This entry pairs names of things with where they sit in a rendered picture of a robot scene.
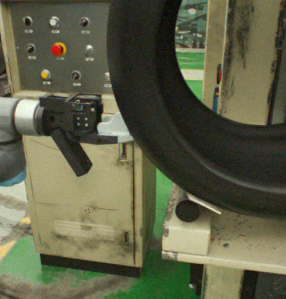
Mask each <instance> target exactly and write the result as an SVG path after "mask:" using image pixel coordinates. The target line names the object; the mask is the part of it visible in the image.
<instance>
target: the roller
mask: <svg viewBox="0 0 286 299"><path fill-rule="evenodd" d="M200 209H201V204H198V203H197V202H194V201H193V200H190V199H189V198H188V196H187V192H186V191H185V190H183V189H182V188H180V187H179V193H178V197H177V204H176V208H175V213H176V216H177V217H178V218H179V219H180V220H181V221H182V222H187V223H190V222H193V221H195V220H196V219H197V218H198V217H199V214H200Z"/></svg>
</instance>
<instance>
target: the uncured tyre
mask: <svg viewBox="0 0 286 299"><path fill-rule="evenodd" d="M181 3H182V0H111V4H110V8H109V16H108V23H107V66H108V72H109V79H110V82H111V88H112V91H113V95H114V98H115V101H116V104H117V107H118V109H119V112H120V114H121V115H122V117H123V120H124V122H125V124H126V126H127V128H128V130H129V131H130V133H131V135H132V136H133V138H134V140H135V141H136V142H137V144H138V146H139V147H140V148H141V150H142V151H143V152H144V154H145V155H146V156H147V157H148V158H149V159H150V160H151V162H152V163H153V164H154V165H155V167H156V168H157V169H158V170H159V171H160V172H161V173H162V174H164V175H165V176H166V177H167V178H169V179H170V180H171V181H172V182H173V183H175V184H176V185H178V186H179V187H180V188H182V189H183V190H185V191H186V192H188V193H190V194H191V195H193V196H195V197H197V198H199V199H201V200H205V201H206V202H209V203H210V204H213V205H215V206H218V207H220V208H223V209H226V210H229V211H232V212H237V213H239V214H244V215H248V216H254V217H259V218H269V219H280V220H286V122H283V123H275V124H268V125H256V124H249V123H242V122H238V121H234V120H232V119H229V118H226V117H224V116H222V115H220V114H218V113H216V112H215V111H213V110H212V109H210V108H209V107H207V106H206V105H205V104H204V103H203V102H202V101H201V100H200V99H199V98H198V97H197V96H196V95H195V94H194V93H193V91H192V90H191V88H190V87H189V85H188V84H187V82H186V81H185V78H184V77H183V74H182V72H181V68H180V66H179V62H178V58H177V52H176V45H175V32H176V24H177V18H178V15H179V10H180V6H181Z"/></svg>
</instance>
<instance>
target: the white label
mask: <svg viewBox="0 0 286 299"><path fill-rule="evenodd" d="M187 196H188V198H189V199H190V200H193V201H194V202H197V203H198V204H201V205H204V206H206V207H208V208H210V209H212V210H214V211H216V212H218V213H221V212H220V211H219V209H218V208H217V206H214V205H213V204H210V203H209V202H206V201H205V200H201V199H199V198H197V197H195V196H193V195H191V194H189V193H187Z"/></svg>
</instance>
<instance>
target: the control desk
mask: <svg viewBox="0 0 286 299"><path fill-rule="evenodd" d="M110 4H111V0H0V32H1V40H2V45H3V52H4V58H5V65H6V70H7V77H8V82H9V90H10V93H12V95H11V97H14V98H22V99H38V100H39V97H40V96H42V95H45V93H47V92H48V93H53V95H60V96H70V95H72V94H76V93H77V92H79V93H96V94H101V103H103V113H102V114H101V121H103V118H104V117H105V116H113V115H114V113H116V112H117V111H118V107H117V104H116V101H115V98H114V95H113V91H112V88H111V82H110V79H109V72H108V66H107V23H108V16H109V8H110ZM22 136H23V146H24V152H25V158H26V160H27V165H26V170H27V175H26V178H25V179H24V185H25V192H26V194H27V201H28V206H29V214H30V218H31V226H32V231H33V239H34V243H35V251H36V253H40V259H41V264H42V265H48V266H56V267H62V268H70V269H76V270H84V271H90V272H98V273H104V274H112V275H118V276H126V277H132V278H141V275H142V272H143V268H144V265H145V260H146V257H147V253H148V249H149V245H150V243H151V238H152V235H153V228H154V225H155V220H156V187H157V168H156V167H155V165H154V164H153V163H152V162H151V160H150V159H149V158H148V157H147V156H146V155H145V154H144V152H143V151H142V150H141V148H140V147H139V146H138V144H137V142H136V141H128V142H124V143H114V144H103V145H95V144H89V143H80V144H81V146H82V148H83V149H84V151H85V153H86V154H87V156H88V157H89V159H90V160H91V162H92V166H91V168H90V170H89V171H88V172H87V174H85V175H84V176H81V177H77V176H76V174H75V172H74V171H73V170H72V168H71V166H70V165H69V164H68V162H67V160H66V159H65V157H64V156H63V154H62V153H61V151H60V150H59V148H58V147H57V145H56V143H55V142H54V141H53V139H52V137H51V136H44V135H42V136H32V135H22Z"/></svg>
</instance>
